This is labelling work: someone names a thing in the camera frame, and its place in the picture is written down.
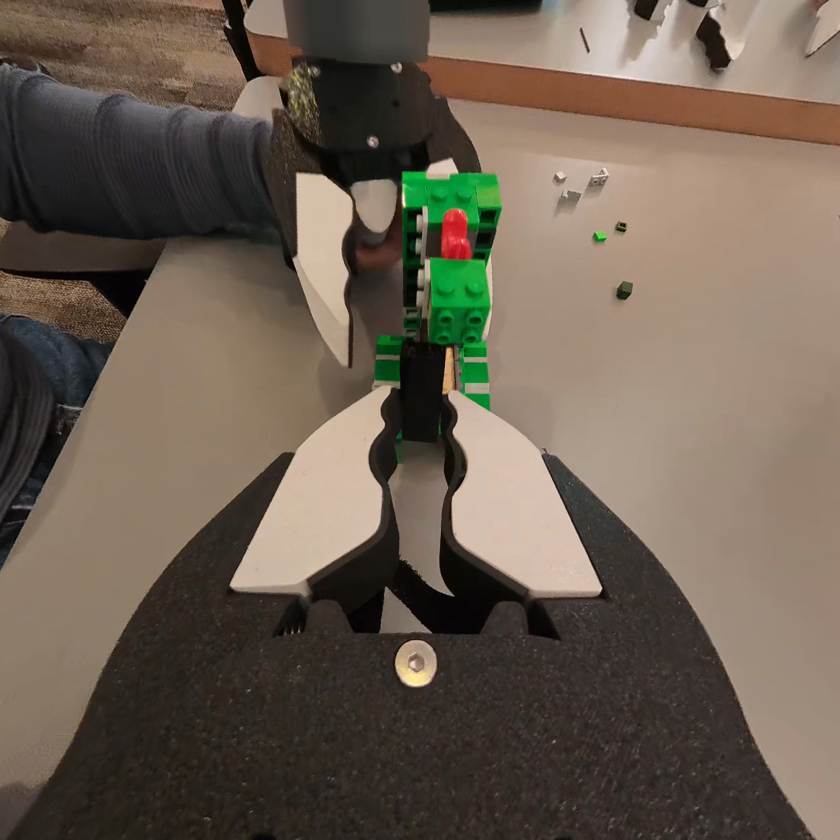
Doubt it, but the grey desk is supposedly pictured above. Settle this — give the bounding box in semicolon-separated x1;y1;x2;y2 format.
0;75;840;821

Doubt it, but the green toy brick model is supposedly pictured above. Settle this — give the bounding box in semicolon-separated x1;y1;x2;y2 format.
374;169;504;464

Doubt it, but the person's left forearm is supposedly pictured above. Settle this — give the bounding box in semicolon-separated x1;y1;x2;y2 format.
0;62;283;241

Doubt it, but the grey table with wooden edge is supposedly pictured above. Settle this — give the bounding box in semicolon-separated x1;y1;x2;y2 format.
244;0;840;145

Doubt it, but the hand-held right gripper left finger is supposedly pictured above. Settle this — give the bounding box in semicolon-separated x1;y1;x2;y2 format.
230;387;403;599

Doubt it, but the person's leg in jeans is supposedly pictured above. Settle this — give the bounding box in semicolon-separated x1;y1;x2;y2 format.
0;314;118;565

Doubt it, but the person's left hand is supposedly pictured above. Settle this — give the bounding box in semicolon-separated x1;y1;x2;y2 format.
353;228;403;270

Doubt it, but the person's dark sweater torso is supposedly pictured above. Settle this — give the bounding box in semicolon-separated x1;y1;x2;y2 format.
0;325;55;526

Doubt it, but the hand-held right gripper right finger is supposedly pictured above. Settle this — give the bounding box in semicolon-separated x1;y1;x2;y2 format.
438;392;604;600

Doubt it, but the row of grey wedge plates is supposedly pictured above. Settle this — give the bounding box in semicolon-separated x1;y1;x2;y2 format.
630;0;840;72

